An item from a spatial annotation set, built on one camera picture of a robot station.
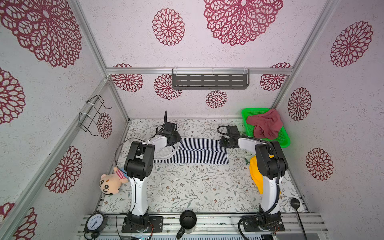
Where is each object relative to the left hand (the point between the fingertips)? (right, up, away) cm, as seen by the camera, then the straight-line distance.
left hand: (179, 137), depth 105 cm
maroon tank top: (+66, +9, +7) cm, 67 cm away
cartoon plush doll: (-35, -24, -25) cm, 49 cm away
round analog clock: (-37, -41, -33) cm, 65 cm away
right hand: (+30, -2, 0) cm, 30 cm away
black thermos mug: (+7, -40, -30) cm, 51 cm away
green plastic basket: (+71, 0, -4) cm, 71 cm away
